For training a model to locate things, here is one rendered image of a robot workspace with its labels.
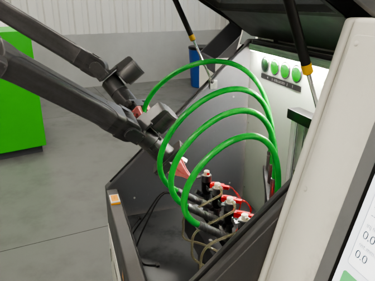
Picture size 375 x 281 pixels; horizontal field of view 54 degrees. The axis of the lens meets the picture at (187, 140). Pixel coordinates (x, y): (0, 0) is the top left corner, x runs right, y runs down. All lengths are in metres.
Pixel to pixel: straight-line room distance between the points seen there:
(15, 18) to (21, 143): 3.20
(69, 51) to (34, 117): 3.16
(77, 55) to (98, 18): 6.38
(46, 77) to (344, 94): 0.55
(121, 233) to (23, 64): 0.57
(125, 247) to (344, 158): 0.65
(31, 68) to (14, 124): 3.49
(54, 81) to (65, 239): 2.12
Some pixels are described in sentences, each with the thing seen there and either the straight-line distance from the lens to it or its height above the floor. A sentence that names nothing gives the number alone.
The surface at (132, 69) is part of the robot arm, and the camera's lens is 1.11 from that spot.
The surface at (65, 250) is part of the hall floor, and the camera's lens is 2.73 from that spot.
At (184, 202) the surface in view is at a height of 1.19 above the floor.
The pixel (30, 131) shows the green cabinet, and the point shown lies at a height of 0.26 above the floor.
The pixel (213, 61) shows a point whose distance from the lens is 1.03.
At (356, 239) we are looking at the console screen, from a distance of 0.60.
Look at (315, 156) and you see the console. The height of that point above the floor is 1.32.
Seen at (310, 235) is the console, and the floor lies 1.20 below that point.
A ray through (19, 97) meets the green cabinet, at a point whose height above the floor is 0.65.
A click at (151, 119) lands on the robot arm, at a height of 1.29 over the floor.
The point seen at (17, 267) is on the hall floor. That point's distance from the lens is 2.69.
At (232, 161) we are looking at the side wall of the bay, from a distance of 1.45.
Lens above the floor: 1.57
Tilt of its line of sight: 21 degrees down
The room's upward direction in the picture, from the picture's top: straight up
